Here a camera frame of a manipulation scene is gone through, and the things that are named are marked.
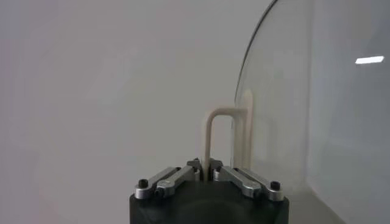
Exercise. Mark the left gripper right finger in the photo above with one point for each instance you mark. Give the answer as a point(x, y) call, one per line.
point(243, 182)

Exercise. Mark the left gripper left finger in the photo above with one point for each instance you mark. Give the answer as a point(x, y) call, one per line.
point(170, 182)

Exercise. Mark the round glass pot lid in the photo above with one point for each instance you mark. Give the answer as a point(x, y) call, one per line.
point(274, 121)

